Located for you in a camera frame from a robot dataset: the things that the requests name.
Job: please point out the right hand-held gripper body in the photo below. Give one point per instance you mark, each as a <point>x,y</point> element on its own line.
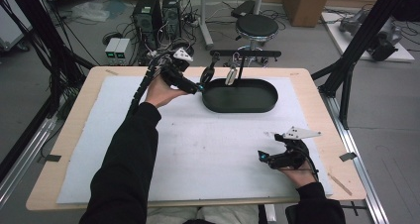
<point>294,158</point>

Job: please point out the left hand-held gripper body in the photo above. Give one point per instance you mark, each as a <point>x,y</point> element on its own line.
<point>173,72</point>

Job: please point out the black key rack with tray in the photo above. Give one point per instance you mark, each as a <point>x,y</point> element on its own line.
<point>241,96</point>

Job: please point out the person's right hand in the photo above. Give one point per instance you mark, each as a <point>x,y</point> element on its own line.
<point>302,177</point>

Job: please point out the person's left hand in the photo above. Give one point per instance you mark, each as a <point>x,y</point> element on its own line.
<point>161,93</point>

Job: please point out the white table mat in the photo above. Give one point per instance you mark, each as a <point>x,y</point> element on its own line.
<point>214,158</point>

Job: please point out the black tape piece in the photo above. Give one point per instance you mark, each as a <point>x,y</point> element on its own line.
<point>347,156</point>
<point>53,158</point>

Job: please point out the grey bench power supply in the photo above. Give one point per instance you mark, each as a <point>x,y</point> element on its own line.
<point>123,49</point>
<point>111,49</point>

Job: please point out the slim black computer tower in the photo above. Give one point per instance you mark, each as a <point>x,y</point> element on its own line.
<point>171,14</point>

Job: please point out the large black computer tower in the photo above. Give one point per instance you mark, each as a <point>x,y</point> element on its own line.
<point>147,19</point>

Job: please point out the grey metal stand leg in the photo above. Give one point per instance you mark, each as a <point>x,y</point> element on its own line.
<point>204,19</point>

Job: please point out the person's lap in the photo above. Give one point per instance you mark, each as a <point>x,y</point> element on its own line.
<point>204,214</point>

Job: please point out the black round stool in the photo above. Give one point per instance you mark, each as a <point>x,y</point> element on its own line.
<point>257,25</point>

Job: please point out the clear plastic bag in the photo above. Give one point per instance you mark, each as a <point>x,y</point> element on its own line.
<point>89,12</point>

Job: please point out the white board with devices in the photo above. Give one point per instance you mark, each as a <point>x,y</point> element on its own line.
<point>369,35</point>

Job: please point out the brown cardboard box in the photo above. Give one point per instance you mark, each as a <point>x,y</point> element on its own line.
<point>307,4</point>

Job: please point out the aluminium rail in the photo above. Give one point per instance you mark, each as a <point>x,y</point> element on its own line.
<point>23,158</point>
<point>356,158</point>

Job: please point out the black metal frame strut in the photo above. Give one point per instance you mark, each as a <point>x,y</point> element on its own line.
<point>363,35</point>

